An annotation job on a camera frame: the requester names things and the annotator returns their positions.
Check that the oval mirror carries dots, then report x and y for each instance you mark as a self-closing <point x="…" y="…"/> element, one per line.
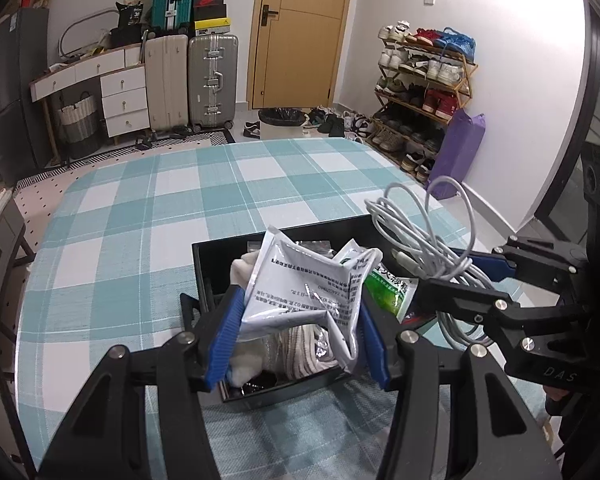
<point x="85" y="35"/>

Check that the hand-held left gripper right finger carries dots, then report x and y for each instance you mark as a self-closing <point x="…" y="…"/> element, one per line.
<point x="375" y="350"/>

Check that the purple bag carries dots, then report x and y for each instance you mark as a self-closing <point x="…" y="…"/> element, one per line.
<point x="455" y="150"/>

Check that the grey refrigerator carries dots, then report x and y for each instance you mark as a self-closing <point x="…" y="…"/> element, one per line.
<point x="10" y="100"/>

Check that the silver suitcase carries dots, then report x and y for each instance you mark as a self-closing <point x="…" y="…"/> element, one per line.
<point x="212" y="80"/>

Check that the green packet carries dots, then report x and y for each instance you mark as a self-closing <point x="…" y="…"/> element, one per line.
<point x="387" y="290"/>

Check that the grey side cabinet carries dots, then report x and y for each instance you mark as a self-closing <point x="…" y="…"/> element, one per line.
<point x="5" y="240"/>

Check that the beige suitcase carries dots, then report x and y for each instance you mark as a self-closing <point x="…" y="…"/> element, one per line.
<point x="165" y="85"/>

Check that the rows of shoes on rack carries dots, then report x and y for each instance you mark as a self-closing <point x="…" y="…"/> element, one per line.
<point x="440" y="100"/>

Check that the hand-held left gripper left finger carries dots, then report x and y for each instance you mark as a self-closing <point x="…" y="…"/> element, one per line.
<point x="225" y="335"/>

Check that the white dresser with drawers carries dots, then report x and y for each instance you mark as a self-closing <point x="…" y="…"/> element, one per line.
<point x="125" y="95"/>

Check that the black cardboard box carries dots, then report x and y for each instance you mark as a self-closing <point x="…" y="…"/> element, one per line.
<point x="212" y="265"/>

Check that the black bag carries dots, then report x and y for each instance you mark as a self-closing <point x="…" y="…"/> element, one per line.
<point x="129" y="25"/>

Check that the teal checked tablecloth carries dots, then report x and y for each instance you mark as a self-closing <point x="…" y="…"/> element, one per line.
<point x="155" y="200"/>

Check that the group of shoes on floor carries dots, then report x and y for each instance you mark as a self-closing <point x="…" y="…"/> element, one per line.
<point x="325" y="122"/>

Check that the red and black shoe box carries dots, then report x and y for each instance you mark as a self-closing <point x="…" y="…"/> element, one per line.
<point x="210" y="0"/>

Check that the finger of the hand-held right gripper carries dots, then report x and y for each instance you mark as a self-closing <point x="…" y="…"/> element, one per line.
<point x="490" y="265"/>
<point x="455" y="297"/>

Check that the trash bin with black liner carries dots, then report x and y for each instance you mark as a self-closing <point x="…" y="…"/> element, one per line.
<point x="280" y="127"/>

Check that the silver printed foil packet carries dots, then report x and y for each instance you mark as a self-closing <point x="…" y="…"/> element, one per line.
<point x="300" y="285"/>

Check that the plain black shoe box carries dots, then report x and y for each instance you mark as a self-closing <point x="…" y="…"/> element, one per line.
<point x="210" y="12"/>

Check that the white sock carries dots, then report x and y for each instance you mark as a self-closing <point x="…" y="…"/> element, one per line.
<point x="242" y="270"/>

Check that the wooden door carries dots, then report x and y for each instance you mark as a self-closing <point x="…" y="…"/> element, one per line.
<point x="300" y="50"/>

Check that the small clear plastic bag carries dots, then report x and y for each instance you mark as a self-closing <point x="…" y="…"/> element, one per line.
<point x="305" y="247"/>

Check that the woven laundry basket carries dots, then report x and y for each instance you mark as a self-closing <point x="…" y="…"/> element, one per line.
<point x="77" y="125"/>

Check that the wooden shoe rack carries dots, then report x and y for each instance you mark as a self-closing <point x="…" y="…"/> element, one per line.
<point x="415" y="106"/>

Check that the white printed packet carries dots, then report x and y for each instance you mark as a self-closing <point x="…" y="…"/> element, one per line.
<point x="352" y="255"/>

